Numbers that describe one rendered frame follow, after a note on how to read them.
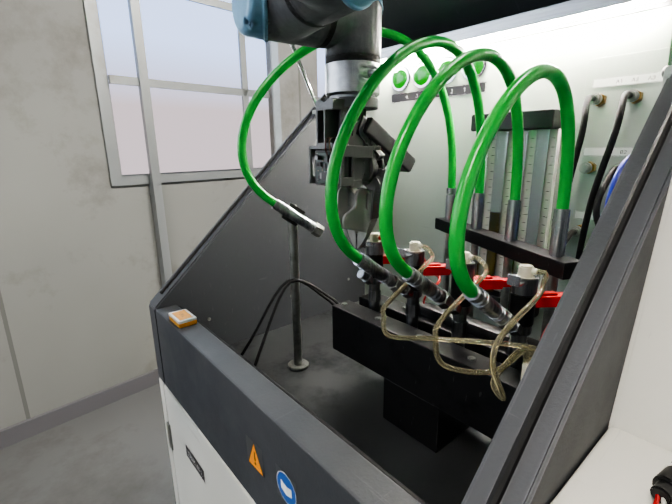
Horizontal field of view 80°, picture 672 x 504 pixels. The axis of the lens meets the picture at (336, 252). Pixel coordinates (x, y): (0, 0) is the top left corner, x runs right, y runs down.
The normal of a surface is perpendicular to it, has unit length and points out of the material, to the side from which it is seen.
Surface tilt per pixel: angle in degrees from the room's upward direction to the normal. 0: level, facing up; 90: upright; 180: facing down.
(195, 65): 90
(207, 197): 90
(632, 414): 76
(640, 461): 0
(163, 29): 90
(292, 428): 0
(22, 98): 90
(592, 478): 0
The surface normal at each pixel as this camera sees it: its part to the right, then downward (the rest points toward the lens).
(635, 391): -0.75, -0.07
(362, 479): -0.01, -0.97
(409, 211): -0.76, 0.17
